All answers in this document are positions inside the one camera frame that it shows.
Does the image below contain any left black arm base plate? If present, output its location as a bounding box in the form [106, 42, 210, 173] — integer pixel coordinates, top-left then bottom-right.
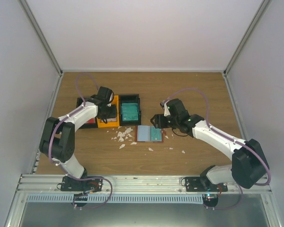
[56, 176, 103, 193]

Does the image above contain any red white card stack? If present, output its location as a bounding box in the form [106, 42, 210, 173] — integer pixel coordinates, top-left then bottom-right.
[86, 118, 96, 124]

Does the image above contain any brown leather card holder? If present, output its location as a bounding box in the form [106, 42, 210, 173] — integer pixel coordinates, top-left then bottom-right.
[135, 125, 168, 143]

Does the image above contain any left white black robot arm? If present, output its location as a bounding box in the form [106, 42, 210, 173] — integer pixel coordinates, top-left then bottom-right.
[39, 87, 117, 191]

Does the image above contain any grey slotted cable duct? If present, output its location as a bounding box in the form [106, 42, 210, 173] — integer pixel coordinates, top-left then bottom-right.
[27, 193, 203, 204]

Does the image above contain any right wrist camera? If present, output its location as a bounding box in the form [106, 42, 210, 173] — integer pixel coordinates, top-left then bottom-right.
[160, 102, 170, 117]

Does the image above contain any aluminium mounting rail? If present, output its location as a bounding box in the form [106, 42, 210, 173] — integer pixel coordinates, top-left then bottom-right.
[16, 174, 273, 193]

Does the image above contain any teal card stack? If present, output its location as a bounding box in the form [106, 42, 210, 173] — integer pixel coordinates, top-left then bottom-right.
[121, 103, 139, 122]

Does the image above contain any black card bin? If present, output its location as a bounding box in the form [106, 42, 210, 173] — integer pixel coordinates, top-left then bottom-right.
[119, 94, 141, 126]
[76, 97, 98, 129]

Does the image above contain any teal white credit card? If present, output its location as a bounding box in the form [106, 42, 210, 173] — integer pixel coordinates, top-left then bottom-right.
[150, 126, 162, 142]

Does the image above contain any yellow card bin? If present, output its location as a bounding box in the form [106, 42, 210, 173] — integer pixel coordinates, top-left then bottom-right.
[97, 95, 120, 128]

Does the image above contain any left aluminium frame post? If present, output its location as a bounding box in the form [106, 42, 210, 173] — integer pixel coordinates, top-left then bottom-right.
[18, 0, 63, 77]

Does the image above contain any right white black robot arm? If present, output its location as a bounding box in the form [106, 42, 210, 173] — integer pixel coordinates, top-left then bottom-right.
[151, 99, 271, 192]

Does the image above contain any white debris pile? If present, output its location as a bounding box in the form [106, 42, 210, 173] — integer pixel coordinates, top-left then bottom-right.
[106, 126, 137, 150]

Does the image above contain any aluminium frame post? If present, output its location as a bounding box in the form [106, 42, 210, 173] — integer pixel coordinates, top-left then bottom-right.
[222, 0, 271, 77]
[18, 0, 63, 77]

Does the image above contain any right aluminium frame post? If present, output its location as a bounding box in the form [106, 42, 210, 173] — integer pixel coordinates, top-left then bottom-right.
[222, 0, 271, 77]

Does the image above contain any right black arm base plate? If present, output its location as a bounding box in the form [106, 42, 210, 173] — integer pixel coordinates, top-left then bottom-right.
[180, 176, 228, 192]

